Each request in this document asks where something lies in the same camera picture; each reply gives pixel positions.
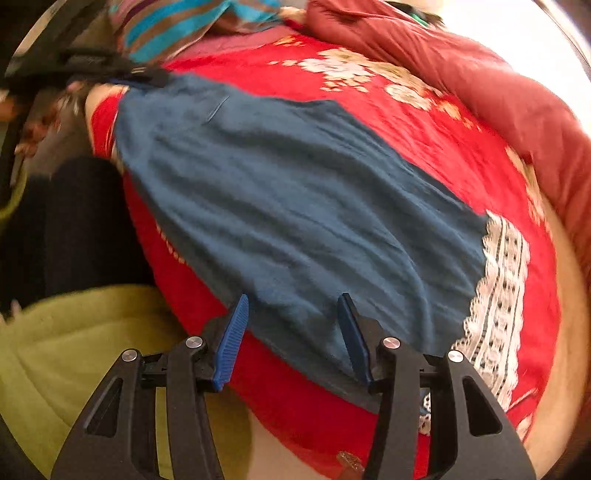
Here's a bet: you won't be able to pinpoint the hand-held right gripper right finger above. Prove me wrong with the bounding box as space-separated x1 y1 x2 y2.
337 292 537 480

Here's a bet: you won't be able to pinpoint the striped towel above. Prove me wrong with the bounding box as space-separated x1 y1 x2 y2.
108 0 282 63

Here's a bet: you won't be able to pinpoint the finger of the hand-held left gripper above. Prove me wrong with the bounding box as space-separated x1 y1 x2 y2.
65 48 171 89

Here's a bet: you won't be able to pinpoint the rust red quilt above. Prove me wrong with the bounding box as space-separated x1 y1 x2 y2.
307 0 591 296

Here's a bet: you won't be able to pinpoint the dark cloth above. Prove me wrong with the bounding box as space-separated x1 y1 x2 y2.
0 157 155 315

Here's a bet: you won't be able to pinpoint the person's green clothing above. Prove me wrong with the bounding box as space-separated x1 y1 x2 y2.
0 284 252 480

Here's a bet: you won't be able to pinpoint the pink quilted pad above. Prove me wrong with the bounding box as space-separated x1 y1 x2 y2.
171 25 308 63

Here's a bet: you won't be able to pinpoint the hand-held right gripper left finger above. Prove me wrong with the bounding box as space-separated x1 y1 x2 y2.
51 294 250 480

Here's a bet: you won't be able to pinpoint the blue denim pants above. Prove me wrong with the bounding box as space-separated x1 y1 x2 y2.
113 74 490 414

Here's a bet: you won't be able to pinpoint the beige bed sheet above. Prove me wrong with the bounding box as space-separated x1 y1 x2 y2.
519 152 589 467

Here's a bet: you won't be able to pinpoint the red floral blanket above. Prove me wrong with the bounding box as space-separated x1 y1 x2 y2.
88 34 561 480

